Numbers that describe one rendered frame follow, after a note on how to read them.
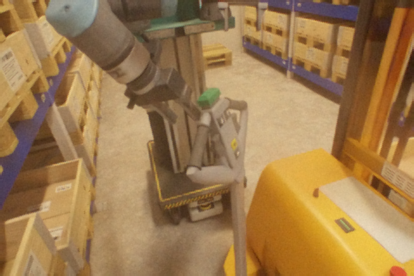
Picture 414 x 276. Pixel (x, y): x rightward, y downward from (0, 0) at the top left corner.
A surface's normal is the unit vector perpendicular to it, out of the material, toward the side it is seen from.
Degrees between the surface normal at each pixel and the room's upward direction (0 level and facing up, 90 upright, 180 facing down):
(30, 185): 90
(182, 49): 90
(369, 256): 0
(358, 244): 0
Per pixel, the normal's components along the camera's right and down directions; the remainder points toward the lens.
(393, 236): -0.09, -0.84
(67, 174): 0.29, 0.49
